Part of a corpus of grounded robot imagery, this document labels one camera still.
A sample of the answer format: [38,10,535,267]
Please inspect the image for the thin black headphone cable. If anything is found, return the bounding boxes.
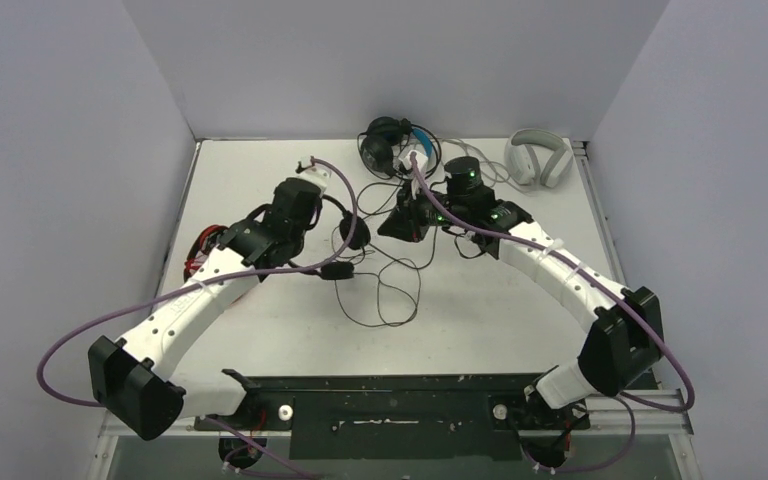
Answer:
[330,218,440,329]

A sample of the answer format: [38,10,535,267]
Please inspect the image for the red black headphones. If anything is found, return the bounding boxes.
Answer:
[183,224,228,281]

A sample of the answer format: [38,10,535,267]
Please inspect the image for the white grey headphones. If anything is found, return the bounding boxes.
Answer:
[504,128,575,189]

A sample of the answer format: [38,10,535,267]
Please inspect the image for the small black headphones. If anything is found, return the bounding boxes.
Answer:
[303,195,371,281]

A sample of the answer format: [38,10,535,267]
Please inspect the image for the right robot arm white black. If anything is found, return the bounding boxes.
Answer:
[378,150,663,428]

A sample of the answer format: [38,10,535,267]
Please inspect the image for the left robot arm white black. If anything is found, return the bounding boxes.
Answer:
[88,168,330,440]

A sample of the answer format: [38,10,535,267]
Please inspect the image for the black blue headphones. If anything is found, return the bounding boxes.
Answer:
[356,116,442,179]

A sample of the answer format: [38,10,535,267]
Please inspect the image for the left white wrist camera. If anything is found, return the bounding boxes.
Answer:
[296,158,331,193]

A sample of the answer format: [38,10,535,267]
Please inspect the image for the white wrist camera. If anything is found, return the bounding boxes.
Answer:
[394,148,429,175]
[296,158,331,193]

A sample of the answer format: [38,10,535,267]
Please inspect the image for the black headset cable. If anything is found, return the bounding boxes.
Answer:
[356,173,491,261]

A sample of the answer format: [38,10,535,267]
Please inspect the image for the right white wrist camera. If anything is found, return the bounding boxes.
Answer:
[394,148,429,175]

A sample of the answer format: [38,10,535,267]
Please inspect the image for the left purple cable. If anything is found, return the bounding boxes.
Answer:
[36,156,359,480]

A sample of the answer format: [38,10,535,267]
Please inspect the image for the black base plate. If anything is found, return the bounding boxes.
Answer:
[220,374,590,461]

